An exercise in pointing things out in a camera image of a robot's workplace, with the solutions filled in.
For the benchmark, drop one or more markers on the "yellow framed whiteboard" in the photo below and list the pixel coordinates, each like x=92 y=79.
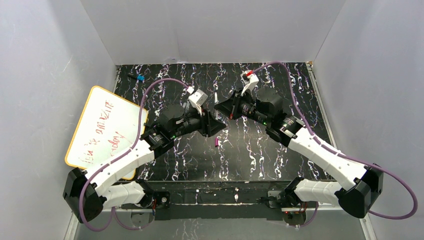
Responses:
x=107 y=126

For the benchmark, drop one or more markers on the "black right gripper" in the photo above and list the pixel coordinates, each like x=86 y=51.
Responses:
x=236 y=107

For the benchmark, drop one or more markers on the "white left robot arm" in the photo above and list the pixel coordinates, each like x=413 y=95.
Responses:
x=88 y=192

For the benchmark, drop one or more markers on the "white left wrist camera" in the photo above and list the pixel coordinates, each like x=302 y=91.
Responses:
x=197 y=98

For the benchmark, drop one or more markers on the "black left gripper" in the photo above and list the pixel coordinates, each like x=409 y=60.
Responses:
x=204 y=124

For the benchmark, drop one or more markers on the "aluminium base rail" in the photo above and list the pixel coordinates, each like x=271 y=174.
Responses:
x=227 y=222

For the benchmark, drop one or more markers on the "blue capped black marker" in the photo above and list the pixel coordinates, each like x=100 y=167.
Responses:
x=136 y=77

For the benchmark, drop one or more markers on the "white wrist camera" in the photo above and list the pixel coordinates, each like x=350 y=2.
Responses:
x=197 y=98
x=250 y=81

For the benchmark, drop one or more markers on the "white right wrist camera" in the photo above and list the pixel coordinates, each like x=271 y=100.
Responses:
x=250 y=81

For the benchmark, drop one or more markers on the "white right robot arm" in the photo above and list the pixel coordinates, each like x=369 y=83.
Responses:
x=356 y=186

